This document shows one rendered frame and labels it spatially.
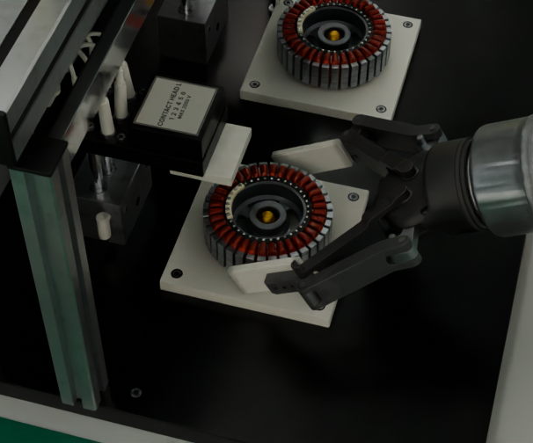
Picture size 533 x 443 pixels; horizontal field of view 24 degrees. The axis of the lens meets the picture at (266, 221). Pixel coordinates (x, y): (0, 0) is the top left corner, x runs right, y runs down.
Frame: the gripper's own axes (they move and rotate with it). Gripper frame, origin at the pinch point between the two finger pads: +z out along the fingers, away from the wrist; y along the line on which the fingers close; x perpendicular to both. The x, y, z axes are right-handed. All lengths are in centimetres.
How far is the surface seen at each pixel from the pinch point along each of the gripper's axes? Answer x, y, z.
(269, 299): -2.8, -6.8, -0.7
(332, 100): -2.5, 17.7, -0.1
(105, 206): 8.2, -3.8, 10.8
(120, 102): 16.2, -0.8, 4.9
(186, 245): 1.5, -3.2, 6.7
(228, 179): 7.9, -3.1, -1.5
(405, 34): -4.9, 28.9, -4.3
